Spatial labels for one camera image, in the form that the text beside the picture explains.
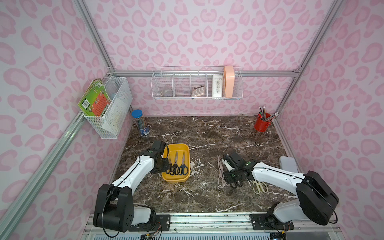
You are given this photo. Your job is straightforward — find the blue lid pencil tube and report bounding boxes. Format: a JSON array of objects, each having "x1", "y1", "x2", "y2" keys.
[{"x1": 131, "y1": 110, "x2": 150, "y2": 136}]

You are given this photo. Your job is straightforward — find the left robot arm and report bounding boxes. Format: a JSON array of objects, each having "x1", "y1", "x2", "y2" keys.
[{"x1": 93, "y1": 141, "x2": 170, "y2": 233}]

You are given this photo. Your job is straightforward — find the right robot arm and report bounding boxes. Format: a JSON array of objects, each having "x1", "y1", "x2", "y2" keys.
[{"x1": 218, "y1": 152, "x2": 339, "y2": 230}]

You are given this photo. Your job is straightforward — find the small black handled scissors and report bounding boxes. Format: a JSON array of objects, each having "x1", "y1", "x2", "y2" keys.
[{"x1": 173, "y1": 152, "x2": 179, "y2": 175}]

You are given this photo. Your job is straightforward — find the pink calculator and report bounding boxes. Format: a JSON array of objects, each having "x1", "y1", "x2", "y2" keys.
[{"x1": 192, "y1": 85, "x2": 206, "y2": 98}]

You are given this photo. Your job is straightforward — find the pink scissors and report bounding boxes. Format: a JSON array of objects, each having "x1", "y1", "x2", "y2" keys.
[{"x1": 217, "y1": 156, "x2": 227, "y2": 189}]

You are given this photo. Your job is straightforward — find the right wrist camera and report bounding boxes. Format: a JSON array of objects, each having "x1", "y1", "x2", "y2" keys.
[{"x1": 222, "y1": 159, "x2": 235, "y2": 172}]

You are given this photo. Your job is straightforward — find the long white wire shelf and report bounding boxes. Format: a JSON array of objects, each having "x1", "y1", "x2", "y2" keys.
[{"x1": 151, "y1": 66, "x2": 244, "y2": 100}]

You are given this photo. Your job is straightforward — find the yellow plastic storage box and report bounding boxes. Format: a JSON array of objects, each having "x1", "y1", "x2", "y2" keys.
[{"x1": 162, "y1": 144, "x2": 191, "y2": 183}]

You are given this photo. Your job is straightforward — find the white wire wall basket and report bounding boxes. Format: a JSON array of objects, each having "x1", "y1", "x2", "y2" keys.
[{"x1": 78, "y1": 77, "x2": 133, "y2": 140}]

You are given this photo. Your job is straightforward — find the red pen cup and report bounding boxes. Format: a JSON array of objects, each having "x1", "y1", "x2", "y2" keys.
[{"x1": 254, "y1": 105, "x2": 279, "y2": 133}]

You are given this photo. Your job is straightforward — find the white rectangular case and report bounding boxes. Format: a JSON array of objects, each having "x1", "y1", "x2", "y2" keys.
[{"x1": 279, "y1": 156, "x2": 300, "y2": 173}]

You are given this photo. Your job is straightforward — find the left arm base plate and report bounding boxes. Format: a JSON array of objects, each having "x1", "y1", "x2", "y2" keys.
[{"x1": 129, "y1": 214, "x2": 171, "y2": 232}]

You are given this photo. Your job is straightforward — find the white paper sheet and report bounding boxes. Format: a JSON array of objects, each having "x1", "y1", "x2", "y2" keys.
[{"x1": 102, "y1": 98, "x2": 128, "y2": 137}]

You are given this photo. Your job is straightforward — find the green red booklet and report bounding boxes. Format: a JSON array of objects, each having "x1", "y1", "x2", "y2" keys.
[{"x1": 78, "y1": 79, "x2": 112, "y2": 117}]

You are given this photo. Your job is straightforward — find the black handled steel scissors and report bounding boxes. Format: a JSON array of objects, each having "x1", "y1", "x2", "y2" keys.
[{"x1": 178, "y1": 152, "x2": 189, "y2": 176}]

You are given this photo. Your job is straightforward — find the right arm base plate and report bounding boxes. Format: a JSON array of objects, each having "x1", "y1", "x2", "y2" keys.
[{"x1": 249, "y1": 214, "x2": 295, "y2": 232}]

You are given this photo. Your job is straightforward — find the pink pencil case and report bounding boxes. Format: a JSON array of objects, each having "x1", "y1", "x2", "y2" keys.
[{"x1": 224, "y1": 65, "x2": 235, "y2": 98}]

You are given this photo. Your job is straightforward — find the cream handled scissors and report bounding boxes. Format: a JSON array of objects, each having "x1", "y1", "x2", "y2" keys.
[{"x1": 252, "y1": 181, "x2": 269, "y2": 195}]

